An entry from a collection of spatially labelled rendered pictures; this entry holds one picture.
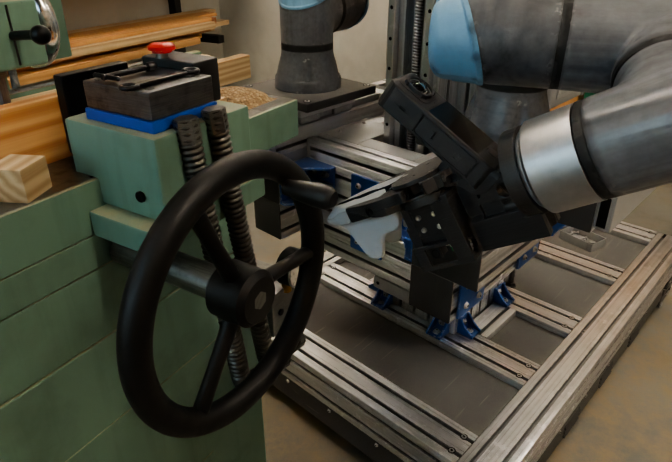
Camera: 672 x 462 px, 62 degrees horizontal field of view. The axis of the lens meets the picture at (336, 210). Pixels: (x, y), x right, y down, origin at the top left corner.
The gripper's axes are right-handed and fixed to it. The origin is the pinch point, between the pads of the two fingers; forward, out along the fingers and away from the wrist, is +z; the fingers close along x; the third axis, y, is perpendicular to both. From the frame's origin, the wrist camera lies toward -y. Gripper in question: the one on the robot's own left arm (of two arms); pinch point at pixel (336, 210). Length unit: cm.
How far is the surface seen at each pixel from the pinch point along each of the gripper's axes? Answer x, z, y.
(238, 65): 32, 32, -23
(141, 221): -10.1, 15.3, -7.6
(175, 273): -9.8, 14.9, -1.3
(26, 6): -5.7, 21.2, -33.3
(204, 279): -9.5, 11.4, 0.3
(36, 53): -5.9, 23.7, -29.1
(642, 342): 122, 16, 96
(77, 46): 138, 222, -97
